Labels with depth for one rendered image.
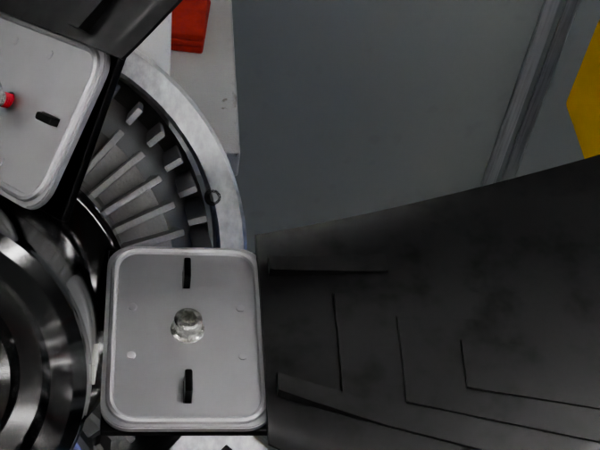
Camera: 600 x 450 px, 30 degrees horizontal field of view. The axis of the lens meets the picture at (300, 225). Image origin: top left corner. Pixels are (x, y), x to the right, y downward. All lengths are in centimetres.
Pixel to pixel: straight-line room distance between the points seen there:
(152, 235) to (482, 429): 19
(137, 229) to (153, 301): 9
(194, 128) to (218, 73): 44
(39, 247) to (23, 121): 6
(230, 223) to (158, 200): 9
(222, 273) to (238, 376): 5
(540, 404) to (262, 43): 85
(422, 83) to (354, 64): 9
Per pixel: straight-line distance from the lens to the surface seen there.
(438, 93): 134
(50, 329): 39
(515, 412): 46
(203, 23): 109
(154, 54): 66
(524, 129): 140
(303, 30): 125
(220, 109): 103
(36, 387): 40
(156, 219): 55
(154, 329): 46
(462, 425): 45
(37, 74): 44
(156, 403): 44
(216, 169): 62
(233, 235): 63
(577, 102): 89
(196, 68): 107
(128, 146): 55
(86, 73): 41
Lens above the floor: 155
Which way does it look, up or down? 48 degrees down
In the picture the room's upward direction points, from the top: 10 degrees clockwise
